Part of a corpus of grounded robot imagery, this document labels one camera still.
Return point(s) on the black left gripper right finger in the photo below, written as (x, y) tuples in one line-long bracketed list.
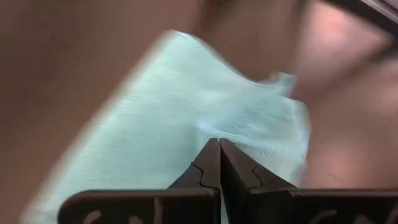
[(295, 208)]

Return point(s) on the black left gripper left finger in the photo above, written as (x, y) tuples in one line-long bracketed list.
[(140, 207)]

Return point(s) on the turquoise microfiber towel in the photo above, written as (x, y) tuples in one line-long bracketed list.
[(161, 124)]

